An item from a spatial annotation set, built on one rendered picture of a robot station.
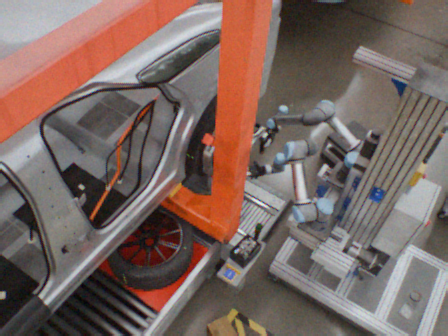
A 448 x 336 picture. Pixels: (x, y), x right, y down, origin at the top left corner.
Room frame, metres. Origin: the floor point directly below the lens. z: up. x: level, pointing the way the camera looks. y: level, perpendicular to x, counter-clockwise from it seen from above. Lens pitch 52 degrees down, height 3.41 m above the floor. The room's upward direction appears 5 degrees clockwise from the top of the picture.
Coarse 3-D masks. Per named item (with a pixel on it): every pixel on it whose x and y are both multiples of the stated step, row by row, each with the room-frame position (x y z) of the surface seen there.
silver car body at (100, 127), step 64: (0, 0) 2.21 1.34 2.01; (64, 0) 2.33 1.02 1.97; (128, 64) 1.89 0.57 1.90; (192, 64) 2.20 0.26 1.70; (64, 128) 2.32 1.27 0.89; (128, 128) 2.22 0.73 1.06; (192, 128) 2.14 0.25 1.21; (0, 192) 1.65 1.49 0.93; (64, 192) 1.26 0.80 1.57; (128, 192) 1.85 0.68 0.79; (0, 256) 1.25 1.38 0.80; (64, 256) 1.13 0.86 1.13; (0, 320) 0.85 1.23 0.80
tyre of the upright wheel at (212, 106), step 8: (216, 96) 2.54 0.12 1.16; (208, 104) 2.42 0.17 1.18; (216, 104) 2.43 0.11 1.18; (208, 112) 2.35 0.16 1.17; (216, 112) 2.35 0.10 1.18; (200, 120) 2.29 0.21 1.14; (208, 120) 2.29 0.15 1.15; (200, 128) 2.24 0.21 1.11; (208, 128) 2.24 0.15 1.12; (192, 136) 2.20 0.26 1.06; (200, 136) 2.19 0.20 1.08; (192, 144) 2.17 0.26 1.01; (200, 144) 2.16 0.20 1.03; (192, 152) 2.14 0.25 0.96; (200, 152) 2.15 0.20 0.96; (192, 160) 2.12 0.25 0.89; (200, 160) 2.15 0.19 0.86; (192, 168) 2.12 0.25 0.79; (200, 168) 2.15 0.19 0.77
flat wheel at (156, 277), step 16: (160, 208) 1.92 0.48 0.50; (144, 224) 1.88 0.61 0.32; (160, 224) 1.79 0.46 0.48; (176, 224) 1.81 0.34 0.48; (144, 240) 1.66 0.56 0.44; (160, 240) 1.65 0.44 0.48; (192, 240) 1.67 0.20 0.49; (112, 256) 1.47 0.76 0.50; (160, 256) 1.52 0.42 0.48; (176, 256) 1.52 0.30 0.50; (192, 256) 1.63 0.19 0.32; (128, 272) 1.36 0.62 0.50; (144, 272) 1.37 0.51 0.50; (160, 272) 1.38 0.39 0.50; (176, 272) 1.43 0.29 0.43; (144, 288) 1.33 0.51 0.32; (160, 288) 1.36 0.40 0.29
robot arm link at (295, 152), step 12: (288, 144) 1.98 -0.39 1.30; (300, 144) 1.99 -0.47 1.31; (288, 156) 1.92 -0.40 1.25; (300, 156) 1.92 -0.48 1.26; (300, 168) 1.87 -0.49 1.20; (300, 180) 1.81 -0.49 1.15; (300, 192) 1.75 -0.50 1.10; (300, 204) 1.69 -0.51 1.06; (312, 204) 1.71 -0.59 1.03; (300, 216) 1.62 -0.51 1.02; (312, 216) 1.64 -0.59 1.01
